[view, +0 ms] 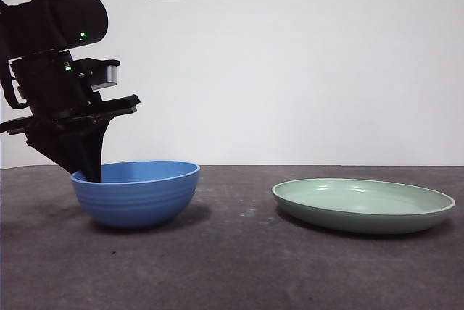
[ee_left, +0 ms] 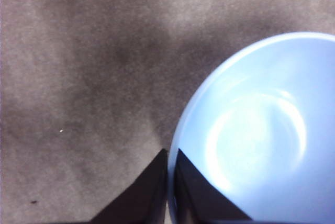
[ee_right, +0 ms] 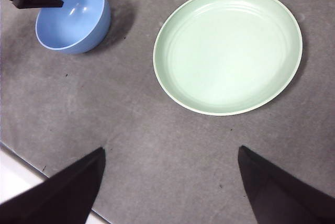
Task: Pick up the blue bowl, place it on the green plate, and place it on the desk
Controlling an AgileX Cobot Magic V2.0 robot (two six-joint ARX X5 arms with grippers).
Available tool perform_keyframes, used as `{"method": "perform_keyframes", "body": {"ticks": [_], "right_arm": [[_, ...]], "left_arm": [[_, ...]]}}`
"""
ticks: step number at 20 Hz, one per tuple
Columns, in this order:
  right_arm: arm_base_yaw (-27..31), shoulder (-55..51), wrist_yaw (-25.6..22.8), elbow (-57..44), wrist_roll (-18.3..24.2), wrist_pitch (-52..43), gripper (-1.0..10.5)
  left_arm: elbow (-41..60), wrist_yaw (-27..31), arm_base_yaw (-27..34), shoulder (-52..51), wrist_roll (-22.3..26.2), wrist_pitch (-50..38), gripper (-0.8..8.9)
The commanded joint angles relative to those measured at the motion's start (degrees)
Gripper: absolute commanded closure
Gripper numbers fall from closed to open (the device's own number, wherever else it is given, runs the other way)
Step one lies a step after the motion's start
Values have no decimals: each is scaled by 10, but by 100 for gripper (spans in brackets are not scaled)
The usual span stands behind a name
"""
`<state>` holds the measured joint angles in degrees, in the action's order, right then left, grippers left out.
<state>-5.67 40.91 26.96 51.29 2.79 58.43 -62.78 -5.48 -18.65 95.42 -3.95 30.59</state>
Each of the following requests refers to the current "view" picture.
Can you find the green round plate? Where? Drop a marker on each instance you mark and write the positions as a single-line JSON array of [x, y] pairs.
[[362, 201]]

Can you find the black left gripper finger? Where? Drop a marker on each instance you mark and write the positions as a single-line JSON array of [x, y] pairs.
[[96, 154], [58, 143]]

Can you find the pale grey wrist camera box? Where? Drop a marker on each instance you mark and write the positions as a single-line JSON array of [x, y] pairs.
[[108, 76]]

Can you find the blue ribbed bowl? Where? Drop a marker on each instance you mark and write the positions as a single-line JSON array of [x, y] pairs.
[[145, 201]]

